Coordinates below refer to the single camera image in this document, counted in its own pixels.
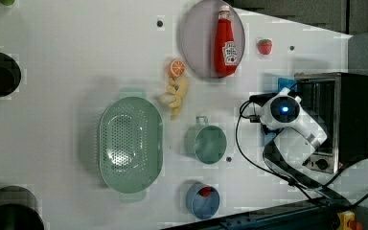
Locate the green mug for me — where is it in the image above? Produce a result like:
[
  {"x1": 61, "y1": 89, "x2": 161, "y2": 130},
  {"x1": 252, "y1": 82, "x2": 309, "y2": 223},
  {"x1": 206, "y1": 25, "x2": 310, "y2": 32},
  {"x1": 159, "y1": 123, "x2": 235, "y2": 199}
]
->
[{"x1": 184, "y1": 116, "x2": 227, "y2": 165}]

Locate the lilac round plate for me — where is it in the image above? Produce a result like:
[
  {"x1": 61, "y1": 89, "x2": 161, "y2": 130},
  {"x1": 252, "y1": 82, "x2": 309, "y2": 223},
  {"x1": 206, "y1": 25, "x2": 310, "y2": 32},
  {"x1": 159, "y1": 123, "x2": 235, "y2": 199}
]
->
[{"x1": 180, "y1": 0, "x2": 245, "y2": 78}]

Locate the orange slice toy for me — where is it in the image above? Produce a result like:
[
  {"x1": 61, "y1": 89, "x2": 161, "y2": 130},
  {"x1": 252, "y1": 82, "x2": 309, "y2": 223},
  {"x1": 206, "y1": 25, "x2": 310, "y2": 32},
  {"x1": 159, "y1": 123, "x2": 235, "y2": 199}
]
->
[{"x1": 168, "y1": 59, "x2": 186, "y2": 79}]

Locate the red ketchup bottle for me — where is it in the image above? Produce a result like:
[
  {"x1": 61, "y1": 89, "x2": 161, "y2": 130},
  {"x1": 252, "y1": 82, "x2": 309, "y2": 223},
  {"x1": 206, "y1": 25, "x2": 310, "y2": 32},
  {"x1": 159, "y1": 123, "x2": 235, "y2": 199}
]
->
[{"x1": 214, "y1": 5, "x2": 238, "y2": 77}]

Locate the large black cylinder post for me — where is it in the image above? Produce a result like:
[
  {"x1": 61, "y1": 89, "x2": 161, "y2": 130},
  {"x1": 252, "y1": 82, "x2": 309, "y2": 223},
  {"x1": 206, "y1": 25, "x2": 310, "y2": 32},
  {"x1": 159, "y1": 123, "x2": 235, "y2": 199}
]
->
[{"x1": 0, "y1": 186, "x2": 45, "y2": 230}]

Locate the red strawberry toy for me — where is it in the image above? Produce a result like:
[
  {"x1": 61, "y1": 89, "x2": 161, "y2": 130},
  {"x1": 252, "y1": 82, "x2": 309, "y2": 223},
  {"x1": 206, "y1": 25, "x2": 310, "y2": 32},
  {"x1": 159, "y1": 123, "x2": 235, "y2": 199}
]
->
[{"x1": 257, "y1": 39, "x2": 272, "y2": 55}]

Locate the yellow red emergency button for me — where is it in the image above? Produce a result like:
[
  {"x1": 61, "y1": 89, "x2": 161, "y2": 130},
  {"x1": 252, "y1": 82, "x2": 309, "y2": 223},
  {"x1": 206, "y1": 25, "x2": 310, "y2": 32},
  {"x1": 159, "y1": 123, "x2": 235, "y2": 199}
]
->
[{"x1": 336, "y1": 211, "x2": 363, "y2": 230}]

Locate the black toaster oven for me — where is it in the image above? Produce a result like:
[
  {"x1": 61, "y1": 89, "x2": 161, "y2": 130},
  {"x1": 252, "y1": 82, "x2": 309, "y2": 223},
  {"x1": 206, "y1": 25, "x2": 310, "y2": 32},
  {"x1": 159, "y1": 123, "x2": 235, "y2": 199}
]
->
[{"x1": 285, "y1": 72, "x2": 368, "y2": 174}]

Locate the green perforated colander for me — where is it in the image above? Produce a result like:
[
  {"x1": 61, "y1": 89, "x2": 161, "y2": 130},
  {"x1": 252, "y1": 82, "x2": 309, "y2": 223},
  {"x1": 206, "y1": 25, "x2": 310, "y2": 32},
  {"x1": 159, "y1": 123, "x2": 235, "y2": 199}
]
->
[{"x1": 98, "y1": 88, "x2": 163, "y2": 203}]

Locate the peeled banana toy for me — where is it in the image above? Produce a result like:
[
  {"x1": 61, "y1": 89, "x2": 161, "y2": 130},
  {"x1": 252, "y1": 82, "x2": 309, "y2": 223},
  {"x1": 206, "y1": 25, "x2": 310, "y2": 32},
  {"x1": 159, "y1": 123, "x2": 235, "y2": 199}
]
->
[{"x1": 156, "y1": 76, "x2": 189, "y2": 120}]

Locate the red toy in cup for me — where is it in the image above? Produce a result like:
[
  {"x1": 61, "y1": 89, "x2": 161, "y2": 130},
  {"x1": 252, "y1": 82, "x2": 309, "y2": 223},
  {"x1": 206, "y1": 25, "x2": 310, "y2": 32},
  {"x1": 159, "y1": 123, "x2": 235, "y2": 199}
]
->
[{"x1": 198, "y1": 187, "x2": 212, "y2": 197}]

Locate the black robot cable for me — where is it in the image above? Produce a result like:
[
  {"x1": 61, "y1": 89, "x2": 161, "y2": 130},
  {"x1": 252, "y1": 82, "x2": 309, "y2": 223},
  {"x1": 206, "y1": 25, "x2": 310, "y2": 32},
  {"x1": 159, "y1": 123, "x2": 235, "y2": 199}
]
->
[{"x1": 235, "y1": 100, "x2": 368, "y2": 209}]

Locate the blue cup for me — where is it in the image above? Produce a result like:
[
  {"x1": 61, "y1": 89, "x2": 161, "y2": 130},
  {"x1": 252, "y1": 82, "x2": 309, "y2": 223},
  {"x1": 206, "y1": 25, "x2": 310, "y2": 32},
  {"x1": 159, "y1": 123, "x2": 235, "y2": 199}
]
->
[{"x1": 185, "y1": 182, "x2": 220, "y2": 219}]

